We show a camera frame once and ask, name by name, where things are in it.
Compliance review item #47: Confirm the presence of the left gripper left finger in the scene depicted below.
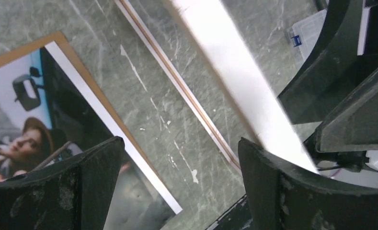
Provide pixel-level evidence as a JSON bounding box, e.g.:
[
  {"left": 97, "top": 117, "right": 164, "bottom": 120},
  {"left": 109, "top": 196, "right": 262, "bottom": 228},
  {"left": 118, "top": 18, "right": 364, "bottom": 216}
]
[{"left": 0, "top": 137, "right": 125, "bottom": 230}]

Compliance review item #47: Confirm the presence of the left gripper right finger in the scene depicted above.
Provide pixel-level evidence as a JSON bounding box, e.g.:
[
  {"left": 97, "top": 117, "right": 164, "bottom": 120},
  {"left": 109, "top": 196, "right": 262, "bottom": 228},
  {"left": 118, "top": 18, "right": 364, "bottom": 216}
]
[{"left": 238, "top": 138, "right": 378, "bottom": 230}]

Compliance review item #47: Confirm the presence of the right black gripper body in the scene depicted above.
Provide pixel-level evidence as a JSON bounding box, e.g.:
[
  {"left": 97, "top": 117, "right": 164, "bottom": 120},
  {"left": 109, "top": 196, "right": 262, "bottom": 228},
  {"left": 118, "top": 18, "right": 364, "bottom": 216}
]
[{"left": 278, "top": 0, "right": 378, "bottom": 172}]

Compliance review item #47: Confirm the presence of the glossy photo print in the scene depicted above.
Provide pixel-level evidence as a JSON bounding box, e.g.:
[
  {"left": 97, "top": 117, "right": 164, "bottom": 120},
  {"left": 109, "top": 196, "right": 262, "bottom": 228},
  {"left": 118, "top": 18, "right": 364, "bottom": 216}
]
[{"left": 0, "top": 46, "right": 182, "bottom": 230}]

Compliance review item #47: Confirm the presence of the wooden picture frame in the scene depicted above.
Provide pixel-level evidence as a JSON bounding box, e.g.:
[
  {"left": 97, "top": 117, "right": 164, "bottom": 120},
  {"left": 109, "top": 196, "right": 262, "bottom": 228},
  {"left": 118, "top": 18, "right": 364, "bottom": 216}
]
[{"left": 116, "top": 0, "right": 317, "bottom": 173}]

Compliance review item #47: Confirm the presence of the clear plastic parts box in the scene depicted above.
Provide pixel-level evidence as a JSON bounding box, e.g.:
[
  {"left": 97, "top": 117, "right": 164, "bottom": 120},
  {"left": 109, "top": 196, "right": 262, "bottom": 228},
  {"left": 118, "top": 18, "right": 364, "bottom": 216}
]
[{"left": 285, "top": 9, "right": 327, "bottom": 69}]

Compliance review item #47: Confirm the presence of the brown backing board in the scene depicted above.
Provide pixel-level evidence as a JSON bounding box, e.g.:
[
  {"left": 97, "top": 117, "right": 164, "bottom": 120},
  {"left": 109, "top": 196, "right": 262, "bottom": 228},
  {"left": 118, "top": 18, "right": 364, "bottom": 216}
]
[{"left": 0, "top": 31, "right": 159, "bottom": 180}]

